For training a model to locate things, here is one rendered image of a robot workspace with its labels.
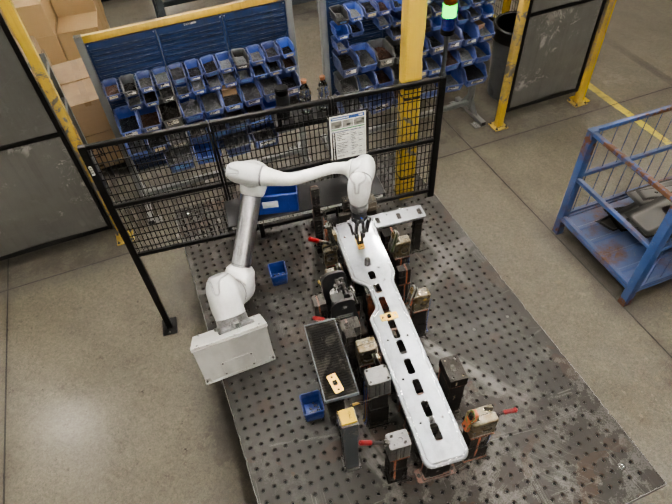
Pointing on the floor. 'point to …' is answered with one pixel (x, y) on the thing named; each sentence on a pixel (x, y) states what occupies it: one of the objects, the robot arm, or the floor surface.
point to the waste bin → (504, 24)
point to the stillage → (623, 217)
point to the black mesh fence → (276, 168)
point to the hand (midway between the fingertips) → (359, 237)
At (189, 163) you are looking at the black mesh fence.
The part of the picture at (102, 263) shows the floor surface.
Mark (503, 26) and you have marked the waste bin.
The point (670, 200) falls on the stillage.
